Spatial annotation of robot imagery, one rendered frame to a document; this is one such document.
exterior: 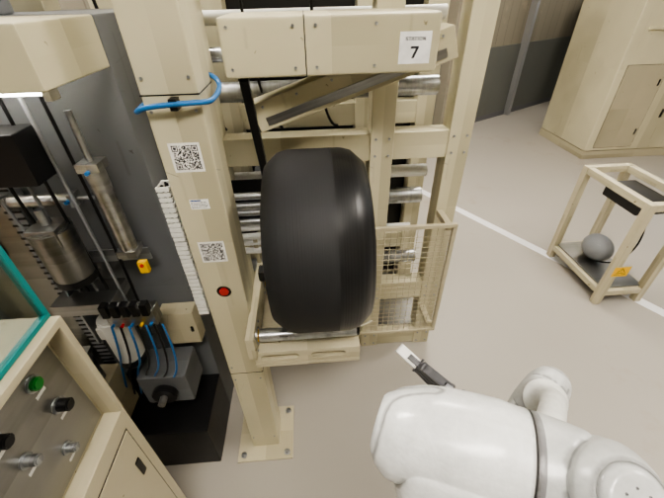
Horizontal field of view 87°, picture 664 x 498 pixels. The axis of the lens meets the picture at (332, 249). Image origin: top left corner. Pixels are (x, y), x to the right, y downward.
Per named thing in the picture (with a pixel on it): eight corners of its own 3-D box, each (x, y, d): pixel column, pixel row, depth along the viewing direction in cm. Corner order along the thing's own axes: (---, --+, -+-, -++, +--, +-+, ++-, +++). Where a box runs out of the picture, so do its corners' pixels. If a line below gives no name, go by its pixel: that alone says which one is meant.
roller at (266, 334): (255, 345, 116) (254, 332, 116) (257, 339, 121) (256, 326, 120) (360, 337, 118) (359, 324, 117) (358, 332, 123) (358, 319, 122)
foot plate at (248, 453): (237, 462, 170) (236, 460, 168) (244, 410, 191) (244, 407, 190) (292, 458, 171) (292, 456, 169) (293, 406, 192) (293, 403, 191)
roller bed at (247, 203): (232, 257, 153) (217, 197, 136) (237, 238, 165) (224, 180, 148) (277, 255, 154) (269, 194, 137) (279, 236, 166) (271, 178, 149)
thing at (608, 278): (593, 304, 249) (651, 206, 202) (545, 253, 297) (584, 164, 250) (639, 300, 251) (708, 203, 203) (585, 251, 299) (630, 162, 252)
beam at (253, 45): (225, 80, 100) (213, 17, 91) (238, 64, 120) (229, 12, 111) (436, 72, 102) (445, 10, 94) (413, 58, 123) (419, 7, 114)
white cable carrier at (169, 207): (199, 314, 120) (154, 188, 91) (202, 304, 124) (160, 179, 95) (212, 313, 120) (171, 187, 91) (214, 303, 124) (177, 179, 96)
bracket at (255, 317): (249, 360, 116) (244, 341, 111) (260, 281, 148) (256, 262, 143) (259, 359, 117) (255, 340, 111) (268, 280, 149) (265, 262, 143)
